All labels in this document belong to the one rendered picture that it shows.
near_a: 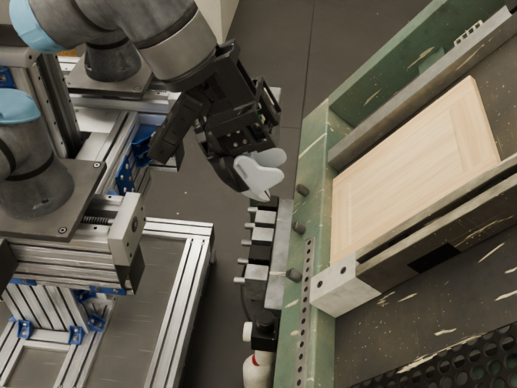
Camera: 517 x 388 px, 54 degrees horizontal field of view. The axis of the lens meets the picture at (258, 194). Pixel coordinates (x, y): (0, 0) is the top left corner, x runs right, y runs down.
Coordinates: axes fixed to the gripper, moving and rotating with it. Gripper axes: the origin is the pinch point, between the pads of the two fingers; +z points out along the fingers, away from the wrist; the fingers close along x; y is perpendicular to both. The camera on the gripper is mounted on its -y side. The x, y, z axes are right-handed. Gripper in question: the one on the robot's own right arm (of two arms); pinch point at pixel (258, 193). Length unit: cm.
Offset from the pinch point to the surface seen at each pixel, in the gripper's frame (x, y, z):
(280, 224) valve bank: 47, -26, 51
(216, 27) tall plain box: 272, -110, 74
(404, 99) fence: 55, 14, 31
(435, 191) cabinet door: 24.5, 17.6, 31.2
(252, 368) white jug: 33, -58, 99
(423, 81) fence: 56, 19, 28
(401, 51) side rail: 79, 15, 31
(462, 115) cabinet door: 40, 25, 28
